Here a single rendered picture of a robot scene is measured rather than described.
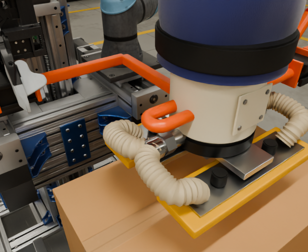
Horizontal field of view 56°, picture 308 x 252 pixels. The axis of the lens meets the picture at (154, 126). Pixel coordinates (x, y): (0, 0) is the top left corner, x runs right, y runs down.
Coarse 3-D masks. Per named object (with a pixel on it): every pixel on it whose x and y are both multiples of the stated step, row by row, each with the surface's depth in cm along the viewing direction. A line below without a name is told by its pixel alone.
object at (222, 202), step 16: (272, 128) 65; (256, 144) 60; (272, 144) 56; (304, 144) 61; (272, 160) 56; (288, 160) 57; (304, 160) 58; (192, 176) 53; (208, 176) 52; (224, 176) 49; (256, 176) 52; (272, 176) 53; (224, 192) 49; (240, 192) 50; (256, 192) 51; (176, 208) 47; (192, 208) 47; (208, 208) 47; (224, 208) 47; (192, 224) 45; (208, 224) 45
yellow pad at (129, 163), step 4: (140, 124) 66; (144, 128) 64; (144, 132) 63; (148, 132) 63; (152, 132) 62; (144, 136) 62; (148, 136) 62; (116, 152) 59; (120, 156) 58; (120, 160) 59; (124, 160) 57; (128, 160) 57; (132, 160) 57; (124, 164) 58; (128, 164) 57; (132, 164) 57
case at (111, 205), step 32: (256, 128) 87; (192, 160) 76; (64, 192) 67; (96, 192) 67; (128, 192) 67; (288, 192) 67; (64, 224) 70; (96, 224) 60; (128, 224) 60; (160, 224) 60; (224, 224) 60; (256, 224) 60; (288, 224) 60
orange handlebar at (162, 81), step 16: (304, 48) 72; (80, 64) 64; (96, 64) 65; (112, 64) 68; (128, 64) 67; (144, 64) 64; (48, 80) 60; (160, 80) 58; (272, 80) 59; (144, 112) 48; (160, 112) 49; (160, 128) 46
